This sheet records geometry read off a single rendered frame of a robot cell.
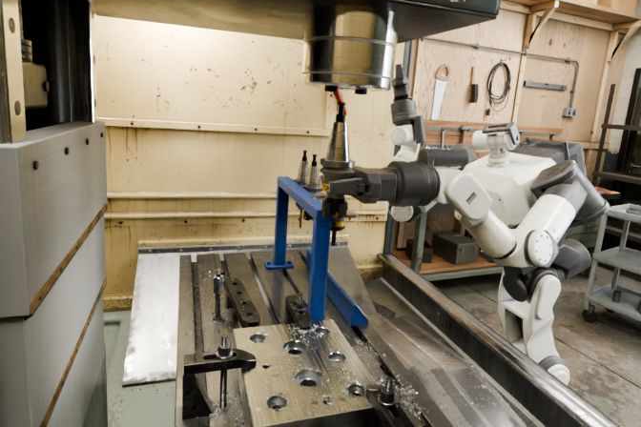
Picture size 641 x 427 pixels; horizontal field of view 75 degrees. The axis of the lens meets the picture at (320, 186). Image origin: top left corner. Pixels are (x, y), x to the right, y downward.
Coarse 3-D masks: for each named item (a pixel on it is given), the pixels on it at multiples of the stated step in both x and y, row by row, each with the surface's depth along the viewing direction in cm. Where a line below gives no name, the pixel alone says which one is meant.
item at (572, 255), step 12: (564, 240) 145; (564, 252) 134; (576, 252) 135; (588, 252) 139; (564, 264) 135; (576, 264) 136; (588, 264) 140; (504, 276) 141; (516, 276) 134; (564, 276) 137; (516, 288) 137
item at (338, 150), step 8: (336, 128) 73; (344, 128) 74; (336, 136) 74; (344, 136) 74; (328, 144) 75; (336, 144) 74; (344, 144) 74; (328, 152) 74; (336, 152) 74; (344, 152) 74; (336, 160) 74; (344, 160) 74
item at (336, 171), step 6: (324, 162) 74; (330, 162) 73; (336, 162) 73; (342, 162) 73; (348, 162) 73; (354, 162) 75; (324, 168) 76; (330, 168) 74; (336, 168) 73; (342, 168) 73; (348, 168) 74; (330, 174) 73; (336, 174) 73; (342, 174) 73; (348, 174) 74
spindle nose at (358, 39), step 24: (312, 24) 67; (336, 24) 64; (360, 24) 64; (384, 24) 66; (312, 48) 68; (336, 48) 65; (360, 48) 65; (384, 48) 67; (312, 72) 68; (336, 72) 66; (360, 72) 65; (384, 72) 68
